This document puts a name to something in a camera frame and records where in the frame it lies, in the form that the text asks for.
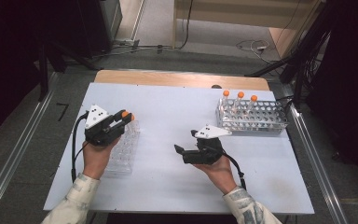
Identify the silvery perforated tube rack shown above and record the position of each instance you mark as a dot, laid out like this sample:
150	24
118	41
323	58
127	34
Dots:
254	119

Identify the clear acrylic tube rack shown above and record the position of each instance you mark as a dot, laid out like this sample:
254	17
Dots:
124	149

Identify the orange-capped test tube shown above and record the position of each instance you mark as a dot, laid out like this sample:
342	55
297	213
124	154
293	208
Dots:
125	114
226	95
240	96
253	100

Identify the black stand legs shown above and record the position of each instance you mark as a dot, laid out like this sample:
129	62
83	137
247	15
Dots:
43	71

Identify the dark curtain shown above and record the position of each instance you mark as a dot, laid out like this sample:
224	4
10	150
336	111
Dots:
3	62
351	77

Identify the person's right hand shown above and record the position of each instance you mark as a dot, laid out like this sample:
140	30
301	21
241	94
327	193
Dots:
219	174

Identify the light wooden cabinet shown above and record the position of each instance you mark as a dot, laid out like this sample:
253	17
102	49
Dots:
236	12

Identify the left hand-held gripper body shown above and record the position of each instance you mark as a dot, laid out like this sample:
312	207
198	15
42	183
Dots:
101	130

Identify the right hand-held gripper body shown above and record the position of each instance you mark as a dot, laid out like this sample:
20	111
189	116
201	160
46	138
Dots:
205	152

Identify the person's left hand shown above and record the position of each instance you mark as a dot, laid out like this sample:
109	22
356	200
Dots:
98	158

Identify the metal floor rail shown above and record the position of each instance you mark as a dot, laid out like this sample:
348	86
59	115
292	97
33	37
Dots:
15	155
317	161

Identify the black tripod stand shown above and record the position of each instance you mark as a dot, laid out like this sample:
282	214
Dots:
301	62

